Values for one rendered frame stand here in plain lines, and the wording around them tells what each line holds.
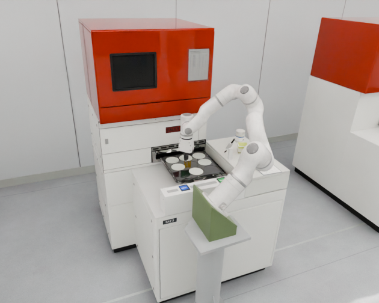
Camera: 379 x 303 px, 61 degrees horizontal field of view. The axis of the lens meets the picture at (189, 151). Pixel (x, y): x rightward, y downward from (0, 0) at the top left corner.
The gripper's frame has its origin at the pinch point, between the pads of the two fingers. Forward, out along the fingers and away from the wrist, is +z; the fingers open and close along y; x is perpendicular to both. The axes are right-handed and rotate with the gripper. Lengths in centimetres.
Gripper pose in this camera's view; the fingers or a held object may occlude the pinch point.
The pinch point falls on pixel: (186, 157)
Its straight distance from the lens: 226.3
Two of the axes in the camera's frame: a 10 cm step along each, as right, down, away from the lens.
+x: 4.4, -3.9, 8.1
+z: -0.3, 9.0, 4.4
